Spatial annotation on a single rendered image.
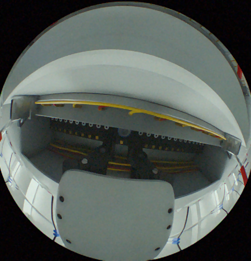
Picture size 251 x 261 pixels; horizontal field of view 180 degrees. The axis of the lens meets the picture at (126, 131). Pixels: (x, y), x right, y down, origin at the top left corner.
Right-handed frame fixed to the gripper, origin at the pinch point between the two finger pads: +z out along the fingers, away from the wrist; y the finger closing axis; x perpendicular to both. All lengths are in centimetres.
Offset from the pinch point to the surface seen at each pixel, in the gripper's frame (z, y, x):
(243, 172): -9.6, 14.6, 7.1
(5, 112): -5.1, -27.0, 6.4
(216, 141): -2.1, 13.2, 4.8
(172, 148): 6.6, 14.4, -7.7
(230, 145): -4.3, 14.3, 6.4
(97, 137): 6.9, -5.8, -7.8
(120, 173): 1.2, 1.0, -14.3
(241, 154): -6.5, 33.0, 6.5
